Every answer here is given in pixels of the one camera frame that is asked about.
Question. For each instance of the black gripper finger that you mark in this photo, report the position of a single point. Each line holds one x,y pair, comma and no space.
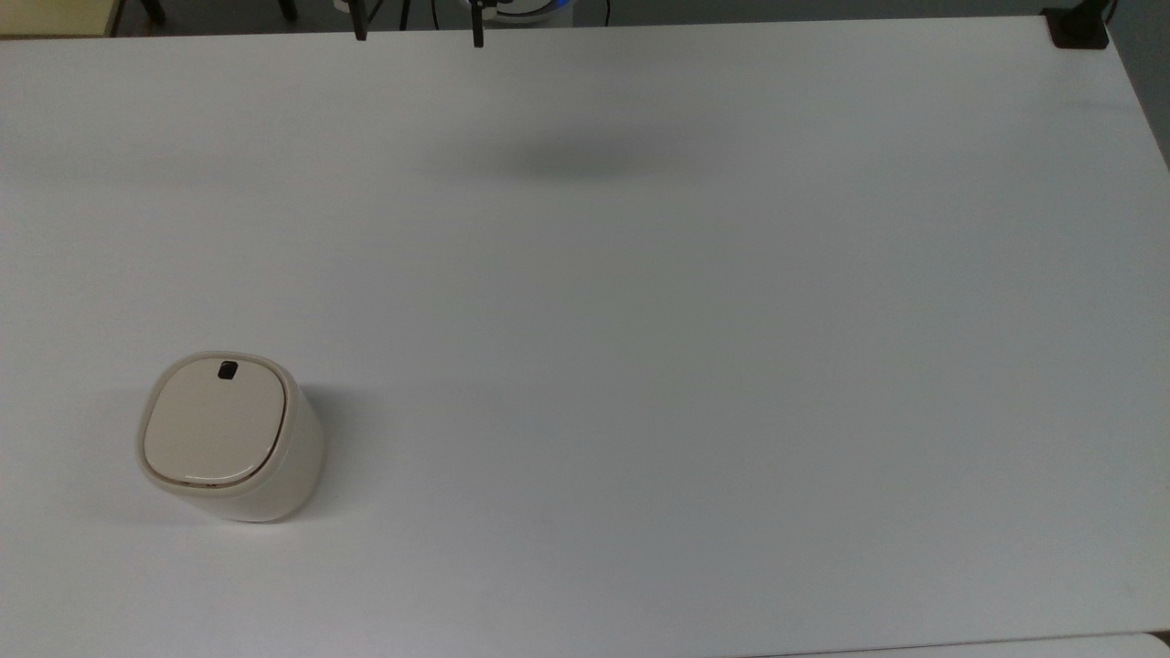
361,20
478,27

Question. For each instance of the black bin push button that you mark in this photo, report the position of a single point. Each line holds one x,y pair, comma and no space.
228,370

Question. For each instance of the cream trash bin lid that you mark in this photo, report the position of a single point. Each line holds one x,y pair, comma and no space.
215,425

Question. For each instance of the cream desktop trash bin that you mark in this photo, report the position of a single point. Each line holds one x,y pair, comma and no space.
274,475

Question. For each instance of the black chair leg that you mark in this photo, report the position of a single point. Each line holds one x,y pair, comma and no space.
288,8
154,9

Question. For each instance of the beige desk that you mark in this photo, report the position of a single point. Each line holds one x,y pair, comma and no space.
55,16

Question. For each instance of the black camera stand clamp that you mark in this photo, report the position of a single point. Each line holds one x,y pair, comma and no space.
1079,29

